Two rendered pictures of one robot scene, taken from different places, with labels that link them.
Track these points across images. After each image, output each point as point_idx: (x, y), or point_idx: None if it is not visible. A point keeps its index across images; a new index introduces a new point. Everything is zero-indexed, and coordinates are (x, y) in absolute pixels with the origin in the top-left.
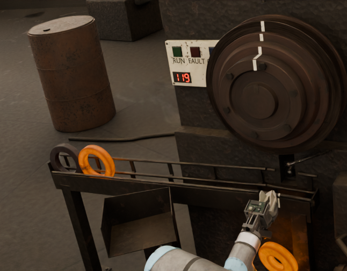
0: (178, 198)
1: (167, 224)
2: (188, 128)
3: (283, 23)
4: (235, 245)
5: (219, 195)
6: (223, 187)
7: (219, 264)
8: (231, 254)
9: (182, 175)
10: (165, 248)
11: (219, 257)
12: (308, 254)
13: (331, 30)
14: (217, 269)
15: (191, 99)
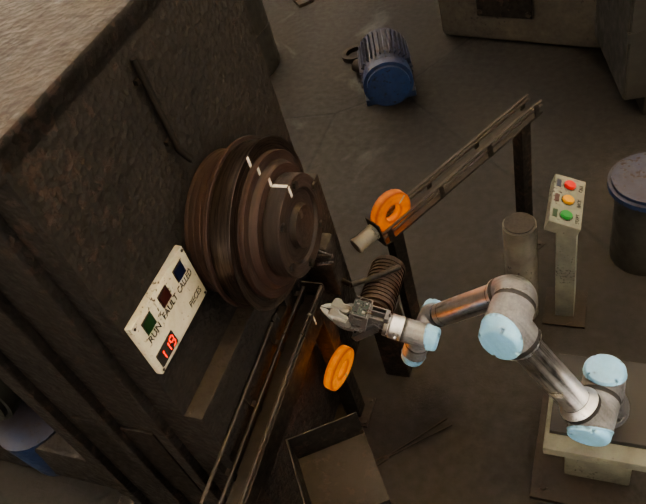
0: (271, 459)
1: (329, 457)
2: (199, 399)
3: (257, 142)
4: (407, 331)
5: (290, 389)
6: (285, 377)
7: (286, 485)
8: (419, 333)
9: (229, 455)
10: (497, 320)
11: (284, 478)
12: (338, 333)
13: (229, 138)
14: (509, 276)
15: (178, 366)
